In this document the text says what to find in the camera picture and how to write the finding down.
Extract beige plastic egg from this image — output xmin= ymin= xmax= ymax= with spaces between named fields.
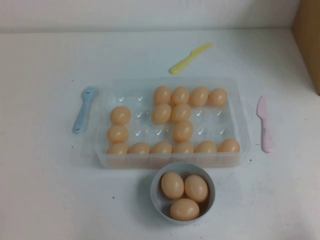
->
xmin=106 ymin=142 xmax=129 ymax=155
xmin=184 ymin=174 xmax=209 ymax=203
xmin=171 ymin=103 xmax=193 ymax=123
xmin=170 ymin=86 xmax=191 ymax=106
xmin=160 ymin=172 xmax=185 ymax=200
xmin=107 ymin=124 xmax=130 ymax=144
xmin=169 ymin=198 xmax=200 ymax=221
xmin=152 ymin=85 xmax=172 ymax=106
xmin=194 ymin=140 xmax=218 ymax=154
xmin=208 ymin=87 xmax=228 ymax=108
xmin=110 ymin=105 xmax=132 ymax=125
xmin=127 ymin=142 xmax=151 ymax=155
xmin=189 ymin=86 xmax=210 ymax=107
xmin=171 ymin=141 xmax=195 ymax=154
xmin=150 ymin=140 xmax=173 ymax=154
xmin=218 ymin=138 xmax=241 ymax=153
xmin=173 ymin=120 xmax=195 ymax=143
xmin=151 ymin=103 xmax=173 ymax=125

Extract clear plastic egg box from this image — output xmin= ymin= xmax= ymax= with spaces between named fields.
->
xmin=93 ymin=76 xmax=252 ymax=169

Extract brown cardboard box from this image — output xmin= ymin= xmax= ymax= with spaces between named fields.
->
xmin=292 ymin=0 xmax=320 ymax=96

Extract yellow plastic knife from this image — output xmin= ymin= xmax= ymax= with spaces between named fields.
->
xmin=169 ymin=42 xmax=213 ymax=75

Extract blue plastic fork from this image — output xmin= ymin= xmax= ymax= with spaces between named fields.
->
xmin=72 ymin=86 xmax=99 ymax=134

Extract grey round bowl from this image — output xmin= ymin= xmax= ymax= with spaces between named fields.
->
xmin=150 ymin=161 xmax=216 ymax=222

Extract pink plastic knife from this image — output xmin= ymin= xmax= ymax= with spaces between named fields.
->
xmin=256 ymin=95 xmax=275 ymax=154

